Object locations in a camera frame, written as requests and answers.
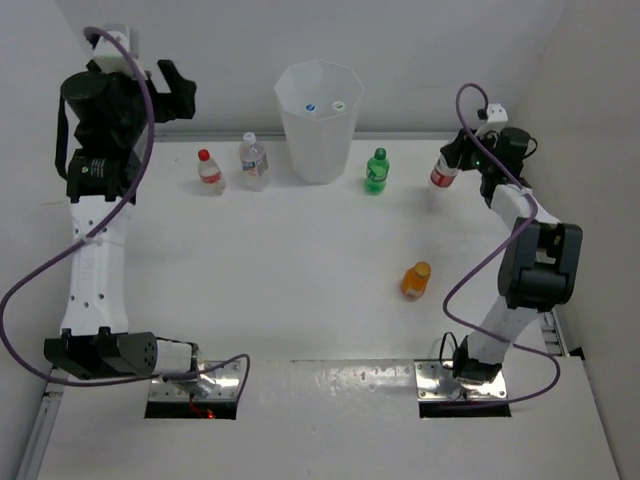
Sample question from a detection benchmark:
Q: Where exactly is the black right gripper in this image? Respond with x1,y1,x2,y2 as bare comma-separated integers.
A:
442,125,498,175

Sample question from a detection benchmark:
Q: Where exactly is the tall red-cap red-label bottle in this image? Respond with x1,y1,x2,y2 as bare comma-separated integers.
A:
429,155,459,189

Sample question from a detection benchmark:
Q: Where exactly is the white-cap clear labelled bottle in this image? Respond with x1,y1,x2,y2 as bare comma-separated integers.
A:
239,132,270,191

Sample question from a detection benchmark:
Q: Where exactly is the small red-cap red-label bottle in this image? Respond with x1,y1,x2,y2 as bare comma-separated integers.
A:
198,149,226,195

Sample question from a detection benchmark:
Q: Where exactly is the orange juice bottle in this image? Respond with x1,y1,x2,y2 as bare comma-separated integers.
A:
400,261,431,300

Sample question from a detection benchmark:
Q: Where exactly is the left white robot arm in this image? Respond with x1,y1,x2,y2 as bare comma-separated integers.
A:
44,61,196,380

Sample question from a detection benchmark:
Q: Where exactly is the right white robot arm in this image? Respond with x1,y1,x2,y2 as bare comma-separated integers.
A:
439,127,583,384

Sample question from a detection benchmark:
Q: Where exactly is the white plastic bin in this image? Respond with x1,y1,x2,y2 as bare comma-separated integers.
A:
274,60,364,185

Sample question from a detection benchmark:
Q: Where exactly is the green soda bottle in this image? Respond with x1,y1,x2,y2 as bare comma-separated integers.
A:
365,148,390,195

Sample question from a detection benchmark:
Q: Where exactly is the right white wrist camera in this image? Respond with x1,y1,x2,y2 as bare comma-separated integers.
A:
476,103,508,137

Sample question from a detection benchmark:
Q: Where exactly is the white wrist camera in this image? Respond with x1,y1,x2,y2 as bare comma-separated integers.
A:
92,24,140,78
476,103,508,137

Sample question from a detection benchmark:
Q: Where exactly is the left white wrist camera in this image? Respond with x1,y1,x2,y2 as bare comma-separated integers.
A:
92,24,140,78

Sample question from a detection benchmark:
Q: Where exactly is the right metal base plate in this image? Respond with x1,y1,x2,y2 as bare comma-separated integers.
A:
414,360,508,404

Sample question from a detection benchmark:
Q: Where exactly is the metal base plate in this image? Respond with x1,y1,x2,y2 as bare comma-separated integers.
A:
414,360,508,404
147,360,245,403

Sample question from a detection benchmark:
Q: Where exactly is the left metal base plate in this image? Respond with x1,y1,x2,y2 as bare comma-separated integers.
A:
147,360,245,403

